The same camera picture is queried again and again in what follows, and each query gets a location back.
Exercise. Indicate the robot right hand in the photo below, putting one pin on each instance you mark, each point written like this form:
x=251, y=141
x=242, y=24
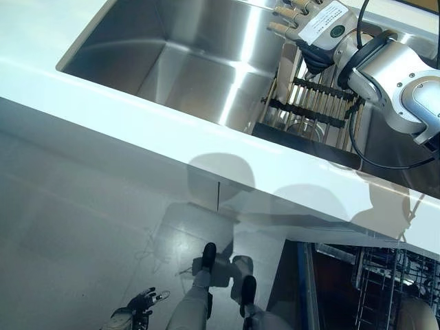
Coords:
x=323, y=20

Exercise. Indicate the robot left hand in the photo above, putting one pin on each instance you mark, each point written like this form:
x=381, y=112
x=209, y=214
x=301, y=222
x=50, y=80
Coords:
x=141, y=304

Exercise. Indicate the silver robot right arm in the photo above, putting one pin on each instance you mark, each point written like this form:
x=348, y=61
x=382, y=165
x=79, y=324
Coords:
x=395, y=68

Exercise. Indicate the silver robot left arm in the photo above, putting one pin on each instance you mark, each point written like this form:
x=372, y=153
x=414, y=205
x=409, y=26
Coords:
x=120, y=321

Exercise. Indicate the stainless built-in dishwasher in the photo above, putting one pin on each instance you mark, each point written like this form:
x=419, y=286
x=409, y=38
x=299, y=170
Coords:
x=299, y=292

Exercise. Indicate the white robot left leg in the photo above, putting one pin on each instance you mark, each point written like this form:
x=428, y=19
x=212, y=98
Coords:
x=187, y=306

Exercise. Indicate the white robot leg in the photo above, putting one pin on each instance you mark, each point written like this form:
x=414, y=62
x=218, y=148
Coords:
x=187, y=306
x=268, y=319

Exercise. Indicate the bamboo and black dish rack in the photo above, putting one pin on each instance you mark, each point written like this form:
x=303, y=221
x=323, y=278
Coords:
x=319, y=103

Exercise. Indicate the black robot left foot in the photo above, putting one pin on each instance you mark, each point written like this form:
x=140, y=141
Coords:
x=208, y=256

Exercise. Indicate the black robot foot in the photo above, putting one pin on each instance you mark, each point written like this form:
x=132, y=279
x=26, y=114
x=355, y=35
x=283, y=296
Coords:
x=249, y=288
x=208, y=256

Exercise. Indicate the black robot right foot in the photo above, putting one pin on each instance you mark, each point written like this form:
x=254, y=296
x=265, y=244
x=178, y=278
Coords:
x=249, y=288

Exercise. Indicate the round steel sink drain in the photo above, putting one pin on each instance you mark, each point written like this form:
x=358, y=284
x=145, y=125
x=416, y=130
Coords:
x=306, y=129

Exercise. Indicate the white robot right leg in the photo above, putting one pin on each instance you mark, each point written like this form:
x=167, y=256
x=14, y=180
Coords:
x=268, y=319

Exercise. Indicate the white glossy kitchen cabinet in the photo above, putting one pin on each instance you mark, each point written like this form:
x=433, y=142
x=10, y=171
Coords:
x=86, y=165

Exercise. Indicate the stainless steel kitchen sink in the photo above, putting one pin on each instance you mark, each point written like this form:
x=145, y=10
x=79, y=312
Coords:
x=154, y=58

